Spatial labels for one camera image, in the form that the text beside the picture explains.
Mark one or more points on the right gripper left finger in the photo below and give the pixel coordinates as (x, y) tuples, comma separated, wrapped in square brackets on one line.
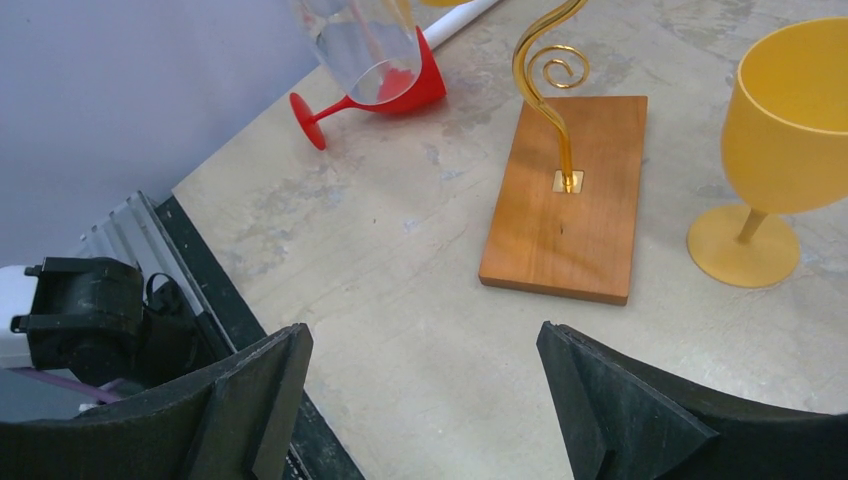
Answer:
[(233, 419)]

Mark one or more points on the yellow plastic goblet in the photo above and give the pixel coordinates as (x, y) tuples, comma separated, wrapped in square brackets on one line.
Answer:
[(444, 3), (783, 150)]

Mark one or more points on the yellow plastic goblet back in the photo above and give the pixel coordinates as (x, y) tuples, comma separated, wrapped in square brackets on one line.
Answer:
[(783, 150)]

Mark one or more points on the clear wine glass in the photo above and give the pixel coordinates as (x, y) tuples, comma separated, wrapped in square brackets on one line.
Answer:
[(358, 41)]

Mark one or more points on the yellow plastic goblet front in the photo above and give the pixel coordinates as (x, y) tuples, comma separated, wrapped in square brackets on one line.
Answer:
[(444, 3)]

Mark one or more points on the gold wire wine glass rack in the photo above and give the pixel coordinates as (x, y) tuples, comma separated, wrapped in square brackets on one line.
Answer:
[(565, 219)]

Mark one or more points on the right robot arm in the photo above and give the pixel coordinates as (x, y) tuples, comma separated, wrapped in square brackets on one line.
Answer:
[(117, 332)]

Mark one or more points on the red plastic goblet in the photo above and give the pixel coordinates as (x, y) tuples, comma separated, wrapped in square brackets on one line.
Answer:
[(400, 92)]

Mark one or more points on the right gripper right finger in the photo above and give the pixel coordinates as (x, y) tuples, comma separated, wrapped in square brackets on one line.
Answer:
[(621, 418)]

